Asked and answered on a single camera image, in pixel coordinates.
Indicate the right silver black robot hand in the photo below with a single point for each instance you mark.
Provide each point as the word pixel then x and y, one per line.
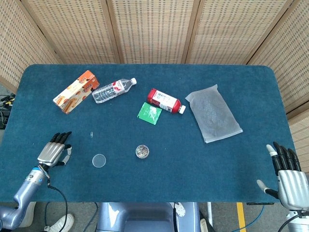
pixel 292 186

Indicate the clear round plastic lid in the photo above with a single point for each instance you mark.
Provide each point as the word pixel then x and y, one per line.
pixel 99 161

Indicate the orange egg roll snack box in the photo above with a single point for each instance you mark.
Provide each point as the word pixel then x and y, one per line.
pixel 74 93

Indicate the woven wooden folding screen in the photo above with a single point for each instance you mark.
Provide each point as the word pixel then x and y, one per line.
pixel 154 29

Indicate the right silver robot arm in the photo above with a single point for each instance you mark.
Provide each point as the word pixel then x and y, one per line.
pixel 299 223

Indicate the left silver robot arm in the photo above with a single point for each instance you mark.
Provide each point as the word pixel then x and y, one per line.
pixel 26 187

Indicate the clear plastic water bottle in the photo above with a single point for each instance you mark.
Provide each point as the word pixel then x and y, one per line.
pixel 108 91

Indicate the green foil sachet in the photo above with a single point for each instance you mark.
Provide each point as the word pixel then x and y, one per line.
pixel 148 113

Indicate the grey translucent plastic bag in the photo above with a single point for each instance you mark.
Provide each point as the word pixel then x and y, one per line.
pixel 214 116

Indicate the grey blue robot torso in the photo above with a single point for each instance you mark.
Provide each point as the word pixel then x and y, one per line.
pixel 135 217

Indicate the red juice bottle white cap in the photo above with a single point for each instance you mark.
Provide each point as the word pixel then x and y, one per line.
pixel 164 101

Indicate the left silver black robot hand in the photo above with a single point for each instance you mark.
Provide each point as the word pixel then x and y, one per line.
pixel 49 153

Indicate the white sneaker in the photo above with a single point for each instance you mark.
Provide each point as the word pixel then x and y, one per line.
pixel 62 223

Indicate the blue felt table cover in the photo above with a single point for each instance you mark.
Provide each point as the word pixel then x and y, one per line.
pixel 169 176

